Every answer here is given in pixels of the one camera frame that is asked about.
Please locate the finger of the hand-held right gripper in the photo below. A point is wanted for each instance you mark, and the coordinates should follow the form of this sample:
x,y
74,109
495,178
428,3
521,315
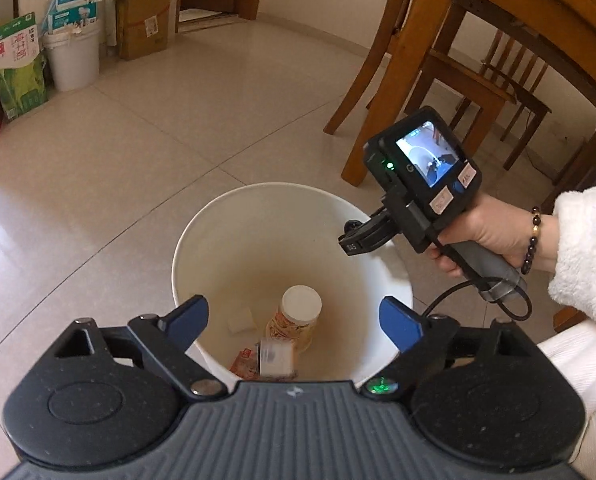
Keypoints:
x,y
365,237

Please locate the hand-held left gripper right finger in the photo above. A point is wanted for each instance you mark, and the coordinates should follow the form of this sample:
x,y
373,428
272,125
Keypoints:
x,y
400,325

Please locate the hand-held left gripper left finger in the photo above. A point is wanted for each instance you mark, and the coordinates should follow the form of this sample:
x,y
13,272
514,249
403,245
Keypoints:
x,y
190,317

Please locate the white plastic trash bin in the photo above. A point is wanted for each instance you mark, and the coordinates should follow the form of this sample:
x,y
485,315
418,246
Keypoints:
x,y
217,260

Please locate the red clear snack wrapper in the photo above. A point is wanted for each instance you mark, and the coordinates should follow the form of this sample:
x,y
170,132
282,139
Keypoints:
x,y
245,364

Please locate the yellow milk tea cup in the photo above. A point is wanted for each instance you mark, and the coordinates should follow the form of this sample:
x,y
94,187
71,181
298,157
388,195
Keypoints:
x,y
300,305

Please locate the person's right forearm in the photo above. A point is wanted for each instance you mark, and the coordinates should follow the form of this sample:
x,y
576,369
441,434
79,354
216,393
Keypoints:
x,y
583,250

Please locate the person's right hand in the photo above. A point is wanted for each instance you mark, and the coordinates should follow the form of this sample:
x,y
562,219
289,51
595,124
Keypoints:
x,y
493,230

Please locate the wooden dining table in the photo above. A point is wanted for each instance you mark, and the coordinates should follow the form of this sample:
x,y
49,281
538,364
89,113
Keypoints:
x,y
395,95

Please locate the wooden chair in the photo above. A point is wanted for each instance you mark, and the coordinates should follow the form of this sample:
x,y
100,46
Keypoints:
x,y
523,95
470,77

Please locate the white plastic bucket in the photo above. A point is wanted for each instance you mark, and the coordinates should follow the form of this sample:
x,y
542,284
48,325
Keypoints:
x,y
72,60

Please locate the brown cardboard box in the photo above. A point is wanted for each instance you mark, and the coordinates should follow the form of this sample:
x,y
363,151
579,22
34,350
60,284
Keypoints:
x,y
142,25

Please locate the green and white box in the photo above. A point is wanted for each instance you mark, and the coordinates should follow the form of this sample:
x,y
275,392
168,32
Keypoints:
x,y
17,75

